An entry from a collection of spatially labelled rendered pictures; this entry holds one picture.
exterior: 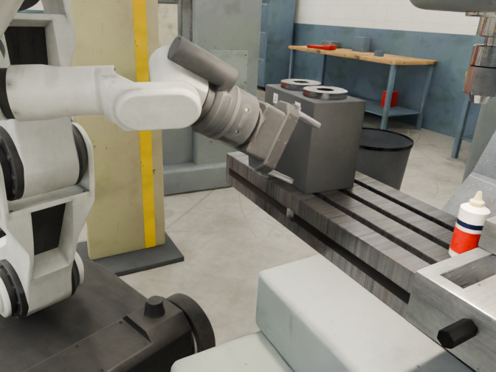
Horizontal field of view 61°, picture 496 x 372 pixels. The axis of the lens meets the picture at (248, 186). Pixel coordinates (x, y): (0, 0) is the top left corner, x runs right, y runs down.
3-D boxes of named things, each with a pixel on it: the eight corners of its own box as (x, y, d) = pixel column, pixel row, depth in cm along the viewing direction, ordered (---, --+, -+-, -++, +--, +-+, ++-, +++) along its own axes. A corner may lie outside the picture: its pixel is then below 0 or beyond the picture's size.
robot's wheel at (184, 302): (155, 345, 121) (152, 288, 113) (169, 336, 124) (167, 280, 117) (202, 385, 109) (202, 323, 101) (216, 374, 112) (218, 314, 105)
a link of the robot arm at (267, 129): (275, 182, 67) (214, 156, 60) (247, 165, 75) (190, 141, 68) (311, 110, 66) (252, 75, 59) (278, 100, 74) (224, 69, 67)
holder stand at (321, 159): (304, 194, 85) (314, 95, 78) (260, 160, 104) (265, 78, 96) (353, 188, 90) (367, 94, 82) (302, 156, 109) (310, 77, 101)
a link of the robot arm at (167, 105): (201, 130, 58) (100, 136, 55) (194, 93, 64) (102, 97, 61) (202, 89, 54) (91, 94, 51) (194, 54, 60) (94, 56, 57)
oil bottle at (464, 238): (465, 266, 63) (484, 198, 59) (442, 252, 66) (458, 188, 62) (482, 259, 65) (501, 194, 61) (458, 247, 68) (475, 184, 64)
